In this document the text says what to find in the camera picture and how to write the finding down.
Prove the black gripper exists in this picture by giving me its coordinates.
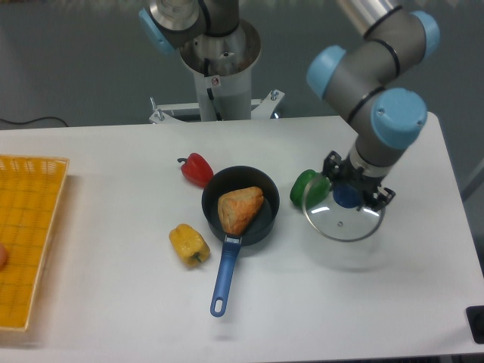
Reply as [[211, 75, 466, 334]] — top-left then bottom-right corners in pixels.
[[322, 150, 396, 212]]

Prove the glass pot lid blue knob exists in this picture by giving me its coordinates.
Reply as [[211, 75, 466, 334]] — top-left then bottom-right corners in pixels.
[[301, 172, 386, 243]]

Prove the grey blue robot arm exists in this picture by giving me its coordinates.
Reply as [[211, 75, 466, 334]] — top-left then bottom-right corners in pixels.
[[138, 1, 440, 211]]

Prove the green bell pepper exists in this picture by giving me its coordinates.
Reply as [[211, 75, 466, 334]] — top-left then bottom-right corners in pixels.
[[290, 169, 330, 209]]

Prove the orange bread piece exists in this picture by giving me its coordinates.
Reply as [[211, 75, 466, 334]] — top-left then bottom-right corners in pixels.
[[217, 186, 265, 235]]

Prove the red bell pepper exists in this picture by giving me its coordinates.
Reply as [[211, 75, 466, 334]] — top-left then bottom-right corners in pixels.
[[177, 153, 214, 188]]

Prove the yellow bell pepper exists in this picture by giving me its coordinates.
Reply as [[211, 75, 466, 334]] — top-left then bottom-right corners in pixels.
[[169, 224, 210, 268]]

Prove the black device at table edge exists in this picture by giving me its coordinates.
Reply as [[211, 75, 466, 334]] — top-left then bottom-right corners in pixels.
[[465, 306, 484, 344]]

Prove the yellow woven basket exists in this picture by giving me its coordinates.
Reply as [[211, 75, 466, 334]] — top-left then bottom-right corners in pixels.
[[1, 154, 70, 331]]

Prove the black pot blue handle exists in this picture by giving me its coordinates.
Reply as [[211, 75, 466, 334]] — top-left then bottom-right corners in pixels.
[[201, 166, 280, 318]]

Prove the black cable on floor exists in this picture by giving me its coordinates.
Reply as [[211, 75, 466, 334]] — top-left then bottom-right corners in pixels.
[[0, 116, 70, 127]]

